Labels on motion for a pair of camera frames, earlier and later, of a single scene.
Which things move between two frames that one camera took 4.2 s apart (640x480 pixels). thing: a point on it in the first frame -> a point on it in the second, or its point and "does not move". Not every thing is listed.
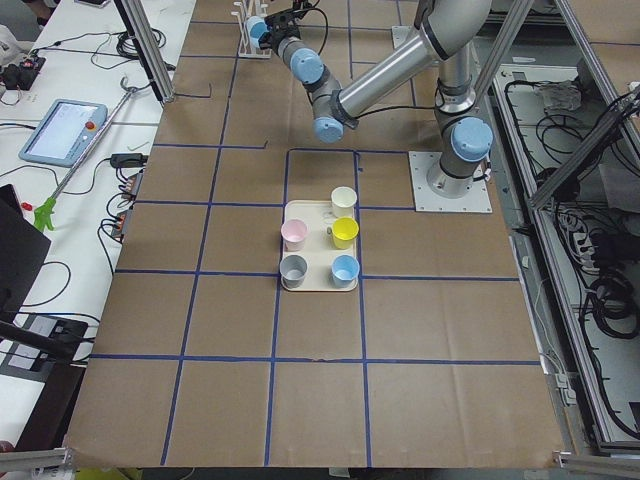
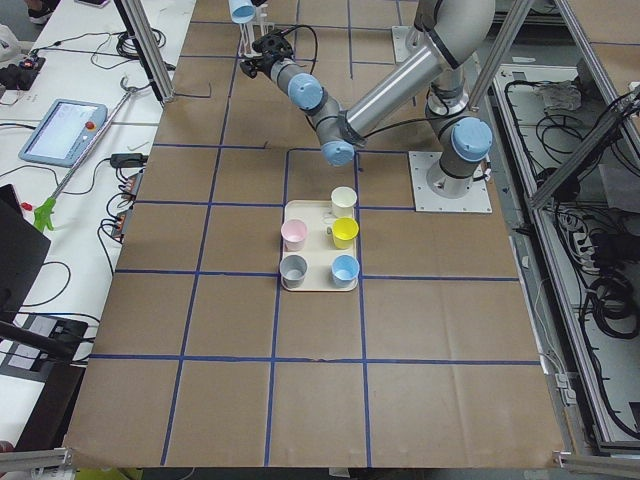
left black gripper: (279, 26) -> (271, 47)
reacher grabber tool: (43, 215) does not move
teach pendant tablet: (65, 132) does not move
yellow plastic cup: (345, 231) does not move
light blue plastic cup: (256, 28) -> (242, 11)
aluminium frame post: (148, 47) does not move
